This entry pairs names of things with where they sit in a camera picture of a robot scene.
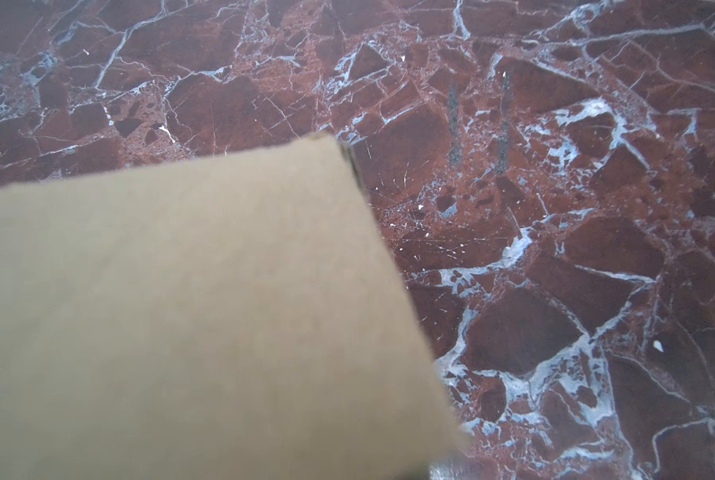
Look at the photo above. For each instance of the brown cardboard box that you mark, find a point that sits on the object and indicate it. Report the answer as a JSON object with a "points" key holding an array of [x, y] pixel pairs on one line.
{"points": [[230, 317]]}

